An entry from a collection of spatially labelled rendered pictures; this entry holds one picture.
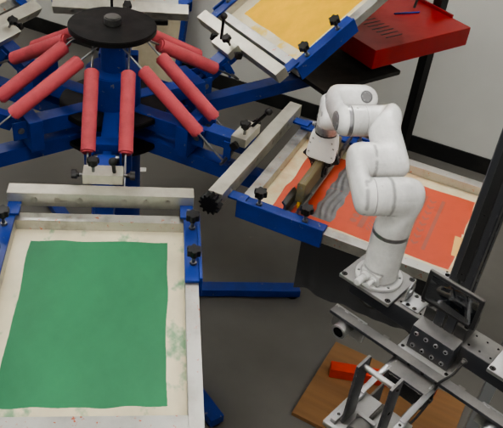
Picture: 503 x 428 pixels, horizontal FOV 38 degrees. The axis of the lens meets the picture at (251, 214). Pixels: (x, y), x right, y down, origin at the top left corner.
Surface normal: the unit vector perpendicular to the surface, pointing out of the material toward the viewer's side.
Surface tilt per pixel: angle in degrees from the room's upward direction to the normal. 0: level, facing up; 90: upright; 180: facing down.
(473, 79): 90
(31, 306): 0
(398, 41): 0
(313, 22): 32
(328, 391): 0
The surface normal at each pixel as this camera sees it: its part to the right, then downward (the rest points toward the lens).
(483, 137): -0.42, 0.53
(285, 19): -0.35, -0.51
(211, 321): 0.10, -0.78
